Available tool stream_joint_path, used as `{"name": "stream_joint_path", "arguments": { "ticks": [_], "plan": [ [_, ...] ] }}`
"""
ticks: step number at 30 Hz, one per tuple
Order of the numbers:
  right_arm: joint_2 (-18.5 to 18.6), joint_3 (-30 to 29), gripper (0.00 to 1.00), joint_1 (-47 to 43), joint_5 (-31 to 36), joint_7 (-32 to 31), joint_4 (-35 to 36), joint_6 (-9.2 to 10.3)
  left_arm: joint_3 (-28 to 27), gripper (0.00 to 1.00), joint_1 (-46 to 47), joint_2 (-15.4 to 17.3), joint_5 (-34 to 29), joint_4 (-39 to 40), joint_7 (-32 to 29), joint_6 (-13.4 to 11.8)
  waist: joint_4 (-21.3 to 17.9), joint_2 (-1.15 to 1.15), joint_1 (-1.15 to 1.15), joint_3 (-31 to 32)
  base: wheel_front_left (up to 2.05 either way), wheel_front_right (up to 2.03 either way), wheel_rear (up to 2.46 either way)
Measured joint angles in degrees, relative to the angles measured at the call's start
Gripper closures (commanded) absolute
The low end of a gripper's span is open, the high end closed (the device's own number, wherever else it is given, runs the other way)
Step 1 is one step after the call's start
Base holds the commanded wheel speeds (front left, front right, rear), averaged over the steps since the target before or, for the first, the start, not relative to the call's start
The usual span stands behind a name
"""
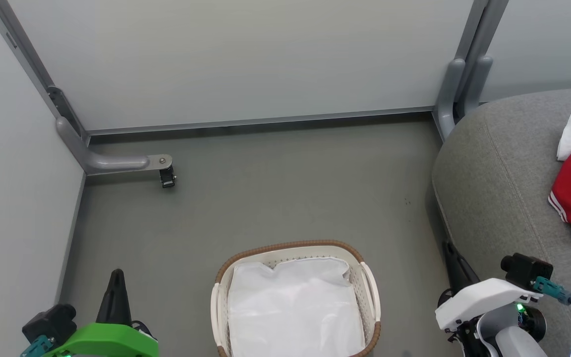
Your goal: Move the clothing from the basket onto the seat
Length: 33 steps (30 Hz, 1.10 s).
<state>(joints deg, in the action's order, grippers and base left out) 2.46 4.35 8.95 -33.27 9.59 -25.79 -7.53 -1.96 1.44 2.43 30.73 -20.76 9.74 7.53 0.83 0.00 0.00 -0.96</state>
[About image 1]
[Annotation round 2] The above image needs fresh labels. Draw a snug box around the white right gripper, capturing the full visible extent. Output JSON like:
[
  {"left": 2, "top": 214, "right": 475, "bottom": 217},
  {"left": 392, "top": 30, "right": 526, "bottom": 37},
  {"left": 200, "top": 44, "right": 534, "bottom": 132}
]
[{"left": 435, "top": 241, "right": 544, "bottom": 331}]

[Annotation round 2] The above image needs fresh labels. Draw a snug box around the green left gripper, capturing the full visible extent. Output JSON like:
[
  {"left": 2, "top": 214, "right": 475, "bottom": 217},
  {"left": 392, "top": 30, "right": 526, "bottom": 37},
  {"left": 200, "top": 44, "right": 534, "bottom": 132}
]
[{"left": 43, "top": 269, "right": 160, "bottom": 357}]

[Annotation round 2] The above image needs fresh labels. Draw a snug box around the white laundry basket brown rim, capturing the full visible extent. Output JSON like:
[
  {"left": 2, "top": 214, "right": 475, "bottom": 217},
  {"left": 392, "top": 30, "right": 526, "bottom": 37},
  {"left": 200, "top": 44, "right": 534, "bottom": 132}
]
[{"left": 210, "top": 240, "right": 382, "bottom": 357}]

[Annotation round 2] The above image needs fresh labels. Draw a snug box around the white cloth basket liner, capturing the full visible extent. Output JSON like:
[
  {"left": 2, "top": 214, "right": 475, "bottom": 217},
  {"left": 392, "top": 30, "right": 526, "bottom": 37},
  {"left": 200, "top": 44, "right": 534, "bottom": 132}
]
[{"left": 227, "top": 256, "right": 366, "bottom": 357}]

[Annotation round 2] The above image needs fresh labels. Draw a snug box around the grey fabric sofa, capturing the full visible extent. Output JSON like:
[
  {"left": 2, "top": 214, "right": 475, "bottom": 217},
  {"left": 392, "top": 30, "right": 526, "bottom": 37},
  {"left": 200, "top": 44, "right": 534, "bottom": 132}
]
[{"left": 432, "top": 88, "right": 571, "bottom": 357}]

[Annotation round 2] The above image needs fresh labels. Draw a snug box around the black caster wheel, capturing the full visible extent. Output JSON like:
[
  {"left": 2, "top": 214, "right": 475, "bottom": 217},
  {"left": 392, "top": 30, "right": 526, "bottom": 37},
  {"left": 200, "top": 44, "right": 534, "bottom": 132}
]
[{"left": 159, "top": 166, "right": 177, "bottom": 189}]

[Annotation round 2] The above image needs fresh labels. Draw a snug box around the grey partition leg with foot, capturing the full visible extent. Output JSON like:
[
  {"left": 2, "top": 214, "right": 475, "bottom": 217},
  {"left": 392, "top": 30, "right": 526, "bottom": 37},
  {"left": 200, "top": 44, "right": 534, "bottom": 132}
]
[{"left": 0, "top": 0, "right": 173, "bottom": 176}]

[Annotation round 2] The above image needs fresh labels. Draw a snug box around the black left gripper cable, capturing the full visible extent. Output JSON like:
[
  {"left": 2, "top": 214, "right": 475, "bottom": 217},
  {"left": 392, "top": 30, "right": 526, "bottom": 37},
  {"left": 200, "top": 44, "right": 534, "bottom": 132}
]
[{"left": 131, "top": 320, "right": 157, "bottom": 340}]

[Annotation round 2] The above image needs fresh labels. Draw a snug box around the teal left camera connector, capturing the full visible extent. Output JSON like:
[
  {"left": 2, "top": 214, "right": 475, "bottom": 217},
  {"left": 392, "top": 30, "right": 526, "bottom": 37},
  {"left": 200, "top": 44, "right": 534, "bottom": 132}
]
[{"left": 20, "top": 335, "right": 54, "bottom": 357}]

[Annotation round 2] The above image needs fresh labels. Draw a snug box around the teal camera connector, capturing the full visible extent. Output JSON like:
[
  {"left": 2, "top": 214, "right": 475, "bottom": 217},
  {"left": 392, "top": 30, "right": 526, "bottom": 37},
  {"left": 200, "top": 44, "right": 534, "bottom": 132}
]
[
  {"left": 20, "top": 335, "right": 54, "bottom": 357},
  {"left": 532, "top": 276, "right": 571, "bottom": 304}
]

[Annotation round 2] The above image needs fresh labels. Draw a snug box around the teal right camera connector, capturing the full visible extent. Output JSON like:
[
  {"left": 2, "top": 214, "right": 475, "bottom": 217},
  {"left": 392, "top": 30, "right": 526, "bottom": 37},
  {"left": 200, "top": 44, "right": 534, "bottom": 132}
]
[{"left": 532, "top": 276, "right": 571, "bottom": 304}]

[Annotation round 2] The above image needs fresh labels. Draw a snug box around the grey partition bottom rail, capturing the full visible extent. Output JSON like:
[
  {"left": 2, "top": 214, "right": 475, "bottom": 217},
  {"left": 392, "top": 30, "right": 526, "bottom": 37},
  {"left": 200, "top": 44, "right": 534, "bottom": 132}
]
[{"left": 87, "top": 106, "right": 435, "bottom": 136}]

